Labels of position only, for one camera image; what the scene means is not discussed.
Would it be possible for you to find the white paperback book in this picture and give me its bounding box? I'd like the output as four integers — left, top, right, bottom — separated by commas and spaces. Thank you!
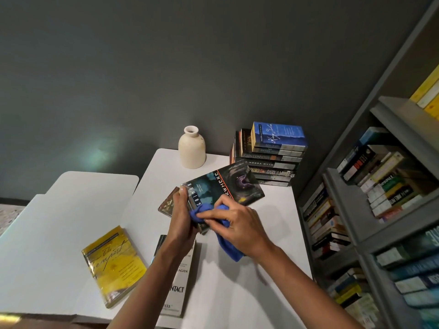
151, 234, 197, 318

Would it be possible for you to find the stack of paperback books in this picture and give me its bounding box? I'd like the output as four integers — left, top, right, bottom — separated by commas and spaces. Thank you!
230, 121, 308, 188

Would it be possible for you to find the dark teal paperback book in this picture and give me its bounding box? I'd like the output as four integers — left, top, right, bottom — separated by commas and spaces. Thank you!
180, 159, 265, 235

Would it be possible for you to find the yellow paperback book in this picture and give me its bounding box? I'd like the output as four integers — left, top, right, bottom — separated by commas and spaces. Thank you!
82, 225, 147, 309

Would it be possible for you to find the person's left hand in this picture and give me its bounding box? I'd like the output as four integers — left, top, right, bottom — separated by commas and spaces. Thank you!
164, 186, 199, 252

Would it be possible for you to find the blue microfibre cloth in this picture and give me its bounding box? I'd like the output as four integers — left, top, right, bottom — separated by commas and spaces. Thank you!
189, 203, 245, 263

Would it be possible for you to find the leaning row of shelved books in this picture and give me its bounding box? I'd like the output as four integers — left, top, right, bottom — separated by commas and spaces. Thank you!
337, 127, 430, 223

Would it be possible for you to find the person's left forearm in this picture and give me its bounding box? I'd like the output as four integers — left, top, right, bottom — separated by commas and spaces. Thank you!
107, 238, 198, 329

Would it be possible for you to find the row of dark spine books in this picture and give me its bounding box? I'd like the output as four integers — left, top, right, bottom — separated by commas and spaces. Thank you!
301, 182, 352, 260

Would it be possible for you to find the cream ceramic vase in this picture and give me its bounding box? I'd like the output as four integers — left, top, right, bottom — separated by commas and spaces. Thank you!
178, 125, 206, 170

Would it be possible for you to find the person's right forearm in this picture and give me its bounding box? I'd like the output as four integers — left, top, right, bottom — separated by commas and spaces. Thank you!
254, 244, 365, 329

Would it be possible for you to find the pile of pale shelved books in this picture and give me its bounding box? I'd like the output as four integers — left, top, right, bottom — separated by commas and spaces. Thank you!
327, 268, 381, 329

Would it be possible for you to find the brown cover book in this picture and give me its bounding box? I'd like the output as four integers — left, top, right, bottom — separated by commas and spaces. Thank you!
158, 186, 181, 217

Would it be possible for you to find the grey bookshelf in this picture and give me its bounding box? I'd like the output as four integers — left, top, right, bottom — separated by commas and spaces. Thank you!
296, 0, 439, 329

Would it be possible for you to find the person's right hand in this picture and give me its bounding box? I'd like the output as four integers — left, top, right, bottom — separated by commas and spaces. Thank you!
196, 195, 276, 261

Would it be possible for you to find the stack of teal spine books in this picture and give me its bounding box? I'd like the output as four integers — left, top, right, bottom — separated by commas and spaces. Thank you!
375, 225, 439, 329

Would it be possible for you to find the white spine book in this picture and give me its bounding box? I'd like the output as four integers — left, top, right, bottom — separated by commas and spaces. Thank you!
416, 81, 439, 109

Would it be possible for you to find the yellow spine book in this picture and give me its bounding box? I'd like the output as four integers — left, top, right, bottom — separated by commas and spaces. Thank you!
424, 95, 439, 121
410, 64, 439, 104

